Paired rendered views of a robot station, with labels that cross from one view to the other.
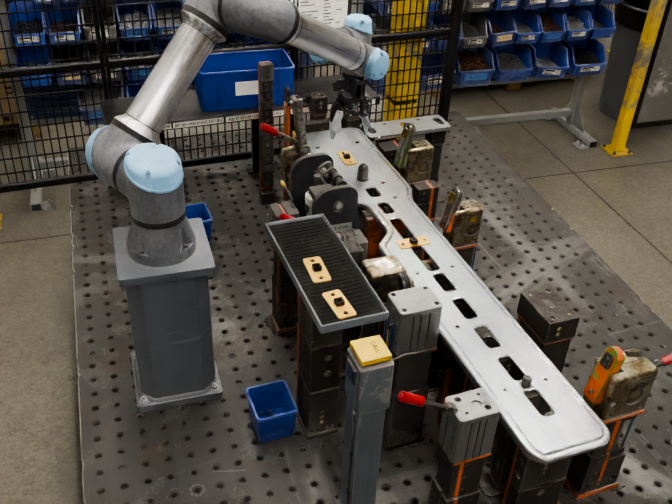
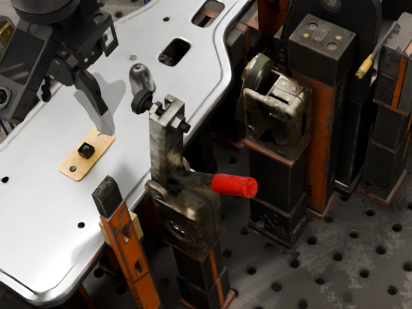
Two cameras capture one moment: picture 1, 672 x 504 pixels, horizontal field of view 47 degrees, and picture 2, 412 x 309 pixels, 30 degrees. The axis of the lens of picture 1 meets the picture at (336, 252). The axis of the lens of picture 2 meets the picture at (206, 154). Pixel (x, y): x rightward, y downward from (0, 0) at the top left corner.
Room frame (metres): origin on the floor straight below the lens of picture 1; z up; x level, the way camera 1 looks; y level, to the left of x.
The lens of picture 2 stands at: (2.19, 0.57, 1.85)
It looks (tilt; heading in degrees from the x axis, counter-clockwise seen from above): 57 degrees down; 243
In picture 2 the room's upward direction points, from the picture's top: 9 degrees counter-clockwise
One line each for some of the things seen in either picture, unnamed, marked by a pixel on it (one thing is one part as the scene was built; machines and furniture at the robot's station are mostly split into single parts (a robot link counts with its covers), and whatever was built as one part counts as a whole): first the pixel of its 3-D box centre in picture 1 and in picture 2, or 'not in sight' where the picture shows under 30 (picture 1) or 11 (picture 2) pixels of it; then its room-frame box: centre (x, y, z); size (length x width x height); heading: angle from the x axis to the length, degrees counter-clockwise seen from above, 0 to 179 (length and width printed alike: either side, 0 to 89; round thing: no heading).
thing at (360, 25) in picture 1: (356, 37); not in sight; (2.04, -0.03, 1.38); 0.09 x 0.08 x 0.11; 136
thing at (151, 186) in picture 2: not in sight; (156, 189); (2.03, 0.12, 1.06); 0.03 x 0.01 x 0.03; 112
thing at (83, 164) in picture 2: (346, 156); (86, 151); (2.07, -0.02, 1.01); 0.08 x 0.04 x 0.01; 22
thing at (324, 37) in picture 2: not in sight; (316, 130); (1.76, 0.09, 0.91); 0.07 x 0.05 x 0.42; 112
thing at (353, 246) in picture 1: (346, 312); not in sight; (1.47, -0.03, 0.90); 0.05 x 0.05 x 0.40; 22
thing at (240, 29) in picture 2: (380, 253); (213, 79); (1.80, -0.13, 0.84); 0.12 x 0.05 x 0.29; 112
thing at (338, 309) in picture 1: (339, 302); not in sight; (1.17, -0.01, 1.17); 0.08 x 0.04 x 0.01; 26
